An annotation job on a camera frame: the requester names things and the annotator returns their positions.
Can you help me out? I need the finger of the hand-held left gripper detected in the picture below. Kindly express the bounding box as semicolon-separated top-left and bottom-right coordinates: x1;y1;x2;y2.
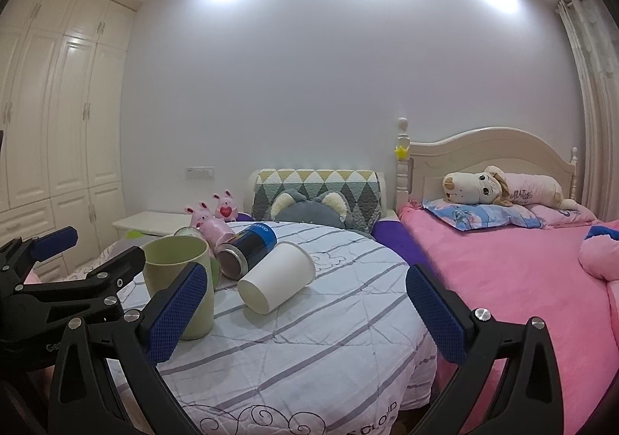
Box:
0;226;79;293
14;246;147;301

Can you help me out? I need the blue metal can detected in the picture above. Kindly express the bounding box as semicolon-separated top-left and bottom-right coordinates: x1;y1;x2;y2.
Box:
214;222;277;280

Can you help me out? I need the white paper cup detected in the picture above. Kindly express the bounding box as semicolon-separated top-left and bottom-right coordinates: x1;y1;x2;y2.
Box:
236;241;316;316

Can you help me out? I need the pink and blue plush toy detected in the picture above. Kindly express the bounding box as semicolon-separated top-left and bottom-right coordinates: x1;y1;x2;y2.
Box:
579;221;619;281

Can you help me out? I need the cream curtain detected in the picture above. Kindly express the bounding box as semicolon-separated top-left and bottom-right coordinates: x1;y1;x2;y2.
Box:
554;0;619;223

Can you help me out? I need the white nightstand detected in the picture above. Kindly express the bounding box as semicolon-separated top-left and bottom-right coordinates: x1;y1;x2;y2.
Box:
112;211;194;238

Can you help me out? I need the triangle patterned quilted cushion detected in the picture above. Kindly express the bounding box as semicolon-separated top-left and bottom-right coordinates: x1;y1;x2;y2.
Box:
251;168;383;235

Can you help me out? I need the purple bed sheet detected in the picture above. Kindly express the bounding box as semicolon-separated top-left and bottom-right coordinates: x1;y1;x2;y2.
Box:
371;217;436;271

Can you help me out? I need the pink cylindrical bottle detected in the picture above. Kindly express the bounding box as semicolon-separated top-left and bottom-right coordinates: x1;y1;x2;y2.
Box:
199;217;238;249

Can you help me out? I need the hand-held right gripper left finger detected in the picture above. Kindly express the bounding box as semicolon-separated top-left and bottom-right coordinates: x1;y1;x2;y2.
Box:
47;262;209;435

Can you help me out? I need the dog plush toy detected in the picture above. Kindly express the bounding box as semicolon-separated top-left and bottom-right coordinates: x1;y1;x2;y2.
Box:
442;165;581;211

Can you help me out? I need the pink bunny plush toy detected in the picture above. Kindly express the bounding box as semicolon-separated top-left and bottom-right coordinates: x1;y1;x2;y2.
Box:
212;190;239;223
184;203;214;229

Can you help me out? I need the pink pillow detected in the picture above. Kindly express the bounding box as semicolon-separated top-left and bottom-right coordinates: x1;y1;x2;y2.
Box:
525;203;598;224

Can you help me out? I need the cream wardrobe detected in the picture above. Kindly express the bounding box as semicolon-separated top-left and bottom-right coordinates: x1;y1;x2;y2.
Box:
0;0;141;281

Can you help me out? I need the grey cat pillow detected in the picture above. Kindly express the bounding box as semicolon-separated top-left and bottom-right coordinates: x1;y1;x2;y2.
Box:
269;190;350;229

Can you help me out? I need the pale green cup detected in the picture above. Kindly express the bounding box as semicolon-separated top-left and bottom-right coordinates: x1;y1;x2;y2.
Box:
142;236;224;341

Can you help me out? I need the pink blanket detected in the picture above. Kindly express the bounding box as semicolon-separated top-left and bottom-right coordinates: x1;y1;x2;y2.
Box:
399;203;619;435

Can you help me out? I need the cream wooden headboard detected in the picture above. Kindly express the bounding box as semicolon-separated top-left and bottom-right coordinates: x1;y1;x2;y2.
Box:
395;117;580;213

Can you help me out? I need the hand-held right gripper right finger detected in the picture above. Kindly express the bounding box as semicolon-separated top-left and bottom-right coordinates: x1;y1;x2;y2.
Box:
405;264;566;435

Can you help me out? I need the small clear cup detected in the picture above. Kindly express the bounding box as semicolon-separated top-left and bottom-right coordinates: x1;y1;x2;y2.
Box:
173;225;208;243

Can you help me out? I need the blue printed pillow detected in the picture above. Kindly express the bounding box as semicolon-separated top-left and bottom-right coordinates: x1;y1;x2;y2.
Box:
422;197;545;229

